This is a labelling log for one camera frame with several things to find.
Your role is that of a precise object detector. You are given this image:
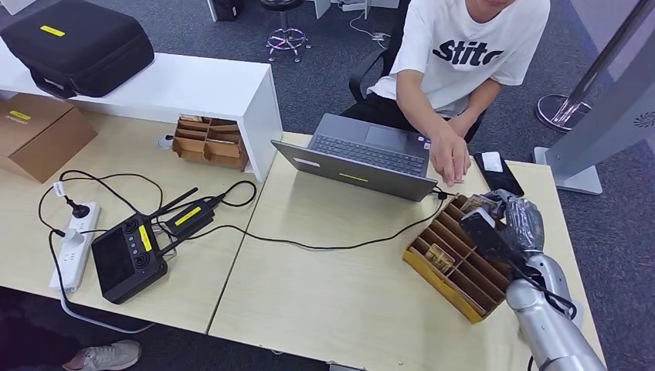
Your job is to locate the white sneaker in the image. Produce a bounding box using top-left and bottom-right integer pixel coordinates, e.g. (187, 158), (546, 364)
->
(62, 339), (143, 371)

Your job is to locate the brown cardboard box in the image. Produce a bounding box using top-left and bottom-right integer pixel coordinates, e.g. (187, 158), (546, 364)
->
(0, 93), (98, 184)

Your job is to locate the black box on floor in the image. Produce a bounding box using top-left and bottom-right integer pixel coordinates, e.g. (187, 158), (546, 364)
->
(210, 0), (247, 22)

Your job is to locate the white desk shelf riser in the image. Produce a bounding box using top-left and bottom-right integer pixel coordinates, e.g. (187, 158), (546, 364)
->
(0, 36), (284, 184)

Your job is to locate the black smartphone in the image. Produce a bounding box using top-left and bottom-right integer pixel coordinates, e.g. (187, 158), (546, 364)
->
(473, 151), (525, 198)

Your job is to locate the white floor cable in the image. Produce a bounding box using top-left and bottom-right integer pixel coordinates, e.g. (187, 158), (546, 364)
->
(349, 11), (391, 50)

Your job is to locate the small cardboard divider organizer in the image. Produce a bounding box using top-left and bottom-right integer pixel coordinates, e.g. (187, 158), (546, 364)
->
(171, 114), (250, 172)

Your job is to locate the gold ID card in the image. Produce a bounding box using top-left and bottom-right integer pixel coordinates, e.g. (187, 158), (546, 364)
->
(462, 193), (500, 216)

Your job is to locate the black power brick yellow label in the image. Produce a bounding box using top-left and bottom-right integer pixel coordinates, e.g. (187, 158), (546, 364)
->
(164, 197), (220, 240)

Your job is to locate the black carrying case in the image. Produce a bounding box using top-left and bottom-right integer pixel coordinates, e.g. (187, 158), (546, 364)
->
(0, 0), (155, 99)

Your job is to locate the person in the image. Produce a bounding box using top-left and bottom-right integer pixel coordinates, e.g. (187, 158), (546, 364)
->
(340, 0), (551, 186)

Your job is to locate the gold card in organizer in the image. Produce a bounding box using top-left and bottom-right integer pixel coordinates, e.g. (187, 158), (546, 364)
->
(426, 243), (456, 275)

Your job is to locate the large cardboard card organizer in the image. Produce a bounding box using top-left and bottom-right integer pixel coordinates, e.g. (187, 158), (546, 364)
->
(402, 193), (514, 325)

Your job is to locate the white power strip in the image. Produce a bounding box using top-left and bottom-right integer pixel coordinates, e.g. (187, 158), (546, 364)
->
(49, 201), (102, 292)

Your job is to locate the black controller with antennas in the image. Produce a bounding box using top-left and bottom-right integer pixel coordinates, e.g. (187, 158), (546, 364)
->
(90, 186), (199, 305)

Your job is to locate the long black power cable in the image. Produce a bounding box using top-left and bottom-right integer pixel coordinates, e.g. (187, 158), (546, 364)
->
(156, 179), (450, 253)

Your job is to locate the grey laptop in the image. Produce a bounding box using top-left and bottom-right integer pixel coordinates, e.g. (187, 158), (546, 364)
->
(270, 113), (439, 203)

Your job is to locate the person's right hand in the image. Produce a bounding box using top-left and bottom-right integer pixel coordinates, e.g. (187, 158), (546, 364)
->
(429, 124), (472, 187)

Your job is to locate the grey power strip cord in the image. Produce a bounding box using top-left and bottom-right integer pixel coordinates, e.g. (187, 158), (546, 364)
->
(47, 230), (155, 335)

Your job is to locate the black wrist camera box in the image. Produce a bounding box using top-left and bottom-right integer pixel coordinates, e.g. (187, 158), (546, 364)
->
(459, 207), (529, 274)

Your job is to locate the black plug with cable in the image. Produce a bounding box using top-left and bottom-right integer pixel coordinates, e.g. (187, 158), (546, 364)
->
(37, 169), (165, 231)

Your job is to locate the white plug adapter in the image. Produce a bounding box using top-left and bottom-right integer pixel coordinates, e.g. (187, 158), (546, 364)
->
(50, 228), (87, 247)

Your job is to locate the robot right hand grey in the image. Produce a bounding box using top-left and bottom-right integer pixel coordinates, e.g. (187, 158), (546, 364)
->
(483, 189), (547, 254)

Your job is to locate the black office chair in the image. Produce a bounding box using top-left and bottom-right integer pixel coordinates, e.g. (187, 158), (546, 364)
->
(348, 0), (413, 104)

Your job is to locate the dark trouser leg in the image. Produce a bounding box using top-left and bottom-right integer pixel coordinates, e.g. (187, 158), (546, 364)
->
(0, 286), (83, 371)

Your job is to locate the chrome stool base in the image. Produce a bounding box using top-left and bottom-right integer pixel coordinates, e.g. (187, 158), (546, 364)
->
(260, 0), (312, 64)

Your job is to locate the chrome stanchion pole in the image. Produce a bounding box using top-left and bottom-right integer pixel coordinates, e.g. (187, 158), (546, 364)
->
(535, 0), (655, 134)

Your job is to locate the grey kiosk stand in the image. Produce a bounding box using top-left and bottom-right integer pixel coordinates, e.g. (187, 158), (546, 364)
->
(533, 48), (655, 196)

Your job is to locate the person's left hand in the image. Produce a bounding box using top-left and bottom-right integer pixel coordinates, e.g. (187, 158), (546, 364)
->
(447, 113), (478, 140)

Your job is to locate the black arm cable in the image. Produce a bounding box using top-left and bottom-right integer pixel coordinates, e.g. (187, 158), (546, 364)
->
(511, 260), (579, 321)

